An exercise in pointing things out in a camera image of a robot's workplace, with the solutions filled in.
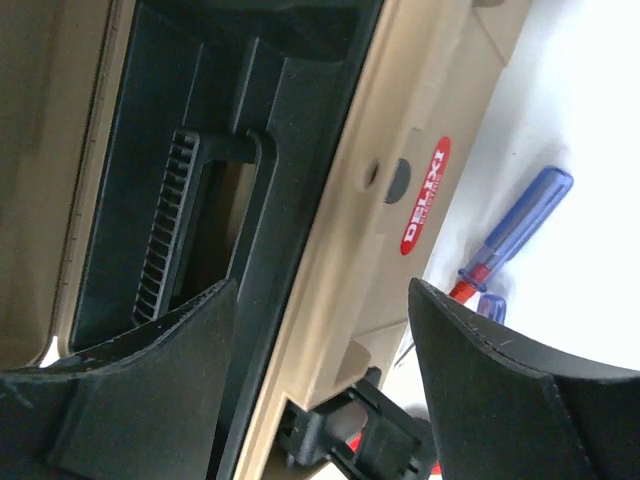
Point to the tan plastic tool box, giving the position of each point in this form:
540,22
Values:
425,86

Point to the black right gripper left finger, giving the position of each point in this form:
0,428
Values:
143,405

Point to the black tool box tray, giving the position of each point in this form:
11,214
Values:
227,121

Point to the red handled pliers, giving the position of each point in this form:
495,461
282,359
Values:
435,472

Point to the blue handled screwdriver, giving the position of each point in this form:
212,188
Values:
493,307
519,224

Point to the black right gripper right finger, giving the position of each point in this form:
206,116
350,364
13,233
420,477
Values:
504,406

